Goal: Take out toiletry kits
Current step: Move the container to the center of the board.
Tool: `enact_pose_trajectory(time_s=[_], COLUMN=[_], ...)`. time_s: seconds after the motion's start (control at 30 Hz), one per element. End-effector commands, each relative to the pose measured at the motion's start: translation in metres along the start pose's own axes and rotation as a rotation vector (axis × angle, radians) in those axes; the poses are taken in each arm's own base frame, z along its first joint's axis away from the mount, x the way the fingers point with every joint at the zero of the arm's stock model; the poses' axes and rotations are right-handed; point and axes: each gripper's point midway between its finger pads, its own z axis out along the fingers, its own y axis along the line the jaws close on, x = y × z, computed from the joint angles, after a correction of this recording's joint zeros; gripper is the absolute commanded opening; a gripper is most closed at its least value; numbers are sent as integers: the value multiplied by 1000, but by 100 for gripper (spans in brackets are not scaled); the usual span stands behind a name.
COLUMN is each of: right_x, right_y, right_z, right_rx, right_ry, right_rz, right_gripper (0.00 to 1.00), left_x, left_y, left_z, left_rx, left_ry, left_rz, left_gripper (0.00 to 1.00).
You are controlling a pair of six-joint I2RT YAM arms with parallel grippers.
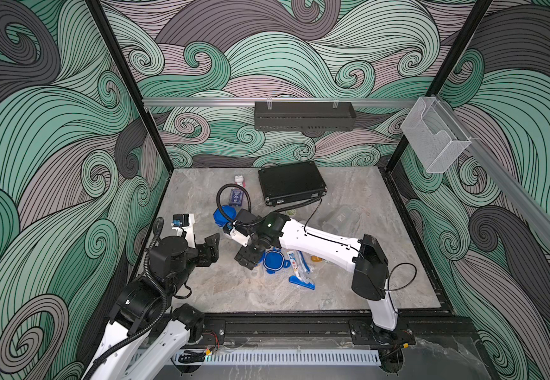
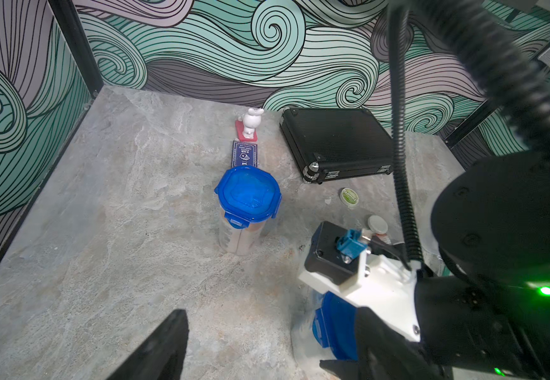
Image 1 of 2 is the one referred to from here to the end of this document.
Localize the white slotted cable duct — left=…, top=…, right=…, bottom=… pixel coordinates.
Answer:
left=167, top=349, right=381, bottom=367

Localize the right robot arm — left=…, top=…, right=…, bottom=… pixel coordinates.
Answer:
left=224, top=210, right=398, bottom=331

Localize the clear acrylic wall holder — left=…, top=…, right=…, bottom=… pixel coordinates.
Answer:
left=401, top=96, right=471, bottom=174

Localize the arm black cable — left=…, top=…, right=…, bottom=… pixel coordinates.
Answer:
left=215, top=183, right=418, bottom=293
left=82, top=216, right=171, bottom=380

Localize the black hard case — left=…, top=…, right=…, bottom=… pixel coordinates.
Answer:
left=258, top=161, right=327, bottom=207

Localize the blue-lid container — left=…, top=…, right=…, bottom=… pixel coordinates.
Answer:
left=213, top=206, right=237, bottom=227
left=321, top=205, right=360, bottom=237

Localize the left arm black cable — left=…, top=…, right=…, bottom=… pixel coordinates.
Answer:
left=82, top=216, right=171, bottom=380

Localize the toothpaste and brush packet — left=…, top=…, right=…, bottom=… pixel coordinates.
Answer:
left=287, top=250, right=311, bottom=278

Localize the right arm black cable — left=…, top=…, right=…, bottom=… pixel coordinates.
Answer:
left=215, top=183, right=418, bottom=293

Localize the black wall shelf tray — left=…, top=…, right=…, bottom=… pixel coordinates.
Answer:
left=254, top=101, right=357, bottom=133

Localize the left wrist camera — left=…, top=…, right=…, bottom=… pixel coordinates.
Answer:
left=171, top=214, right=196, bottom=248

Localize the dark blue small box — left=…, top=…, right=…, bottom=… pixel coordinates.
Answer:
left=228, top=188, right=245, bottom=207

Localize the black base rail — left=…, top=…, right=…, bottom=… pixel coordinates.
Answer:
left=204, top=310, right=476, bottom=346

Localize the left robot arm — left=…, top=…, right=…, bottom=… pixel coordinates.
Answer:
left=83, top=234, right=220, bottom=379

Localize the small pink-capped bottle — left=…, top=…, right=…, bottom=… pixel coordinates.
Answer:
left=235, top=175, right=246, bottom=188

